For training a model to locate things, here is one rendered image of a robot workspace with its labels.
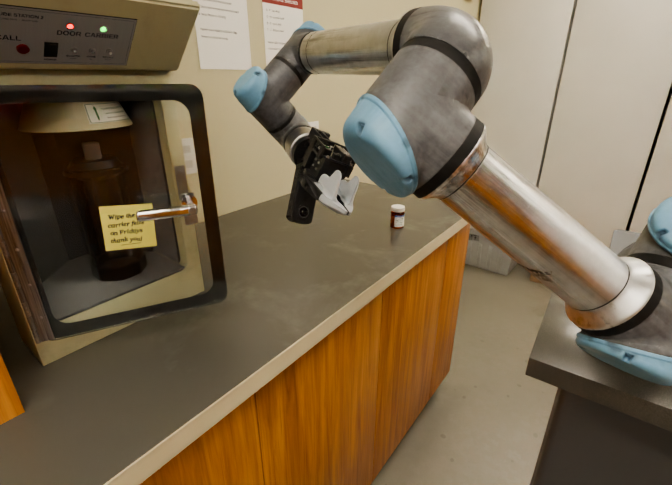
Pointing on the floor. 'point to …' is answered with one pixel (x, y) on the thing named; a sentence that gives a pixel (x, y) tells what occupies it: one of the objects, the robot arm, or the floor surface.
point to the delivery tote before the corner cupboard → (487, 254)
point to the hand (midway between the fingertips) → (342, 213)
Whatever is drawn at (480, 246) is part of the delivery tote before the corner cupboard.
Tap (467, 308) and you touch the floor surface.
